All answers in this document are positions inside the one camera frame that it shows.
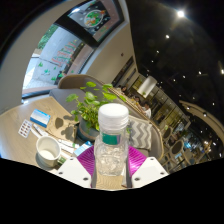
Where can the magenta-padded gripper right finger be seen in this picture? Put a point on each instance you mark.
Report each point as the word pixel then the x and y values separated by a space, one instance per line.
pixel 150 170

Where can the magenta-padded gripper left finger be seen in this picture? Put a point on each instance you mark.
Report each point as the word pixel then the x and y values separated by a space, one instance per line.
pixel 75 170

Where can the clear plastic bottle white cap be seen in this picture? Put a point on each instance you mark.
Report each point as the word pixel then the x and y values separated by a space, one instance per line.
pixel 112 153

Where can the light blue small carton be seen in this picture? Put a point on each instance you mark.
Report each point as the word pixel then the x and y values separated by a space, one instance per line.
pixel 81 148

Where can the white slim box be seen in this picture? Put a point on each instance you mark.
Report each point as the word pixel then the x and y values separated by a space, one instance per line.
pixel 68 143

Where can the group of dining chairs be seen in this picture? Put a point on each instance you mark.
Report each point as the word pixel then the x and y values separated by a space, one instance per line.
pixel 176 146

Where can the grey white chevron cushion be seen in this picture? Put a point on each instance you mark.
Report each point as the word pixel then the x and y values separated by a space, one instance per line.
pixel 140 133

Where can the brown paper sheet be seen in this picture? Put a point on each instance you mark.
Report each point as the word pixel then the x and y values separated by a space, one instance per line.
pixel 58 128

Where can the white long tube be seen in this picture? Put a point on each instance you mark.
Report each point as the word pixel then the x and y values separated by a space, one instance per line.
pixel 40 130

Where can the person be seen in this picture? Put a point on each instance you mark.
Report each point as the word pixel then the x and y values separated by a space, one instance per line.
pixel 124 90
pixel 146 110

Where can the blue and white flat box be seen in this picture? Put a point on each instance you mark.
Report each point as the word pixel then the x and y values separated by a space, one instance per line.
pixel 40 118

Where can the pill blister pack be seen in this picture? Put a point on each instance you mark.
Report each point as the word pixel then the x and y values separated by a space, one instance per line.
pixel 25 128

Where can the green potted plant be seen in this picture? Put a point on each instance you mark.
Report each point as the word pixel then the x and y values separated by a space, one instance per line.
pixel 89 106

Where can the grey curved sofa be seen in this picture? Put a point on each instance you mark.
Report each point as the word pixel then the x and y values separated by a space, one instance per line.
pixel 66 96

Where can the white round pillar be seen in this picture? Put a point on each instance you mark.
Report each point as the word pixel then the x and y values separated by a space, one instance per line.
pixel 146 86

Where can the food poster on window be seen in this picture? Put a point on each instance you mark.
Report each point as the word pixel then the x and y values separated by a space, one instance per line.
pixel 95 17

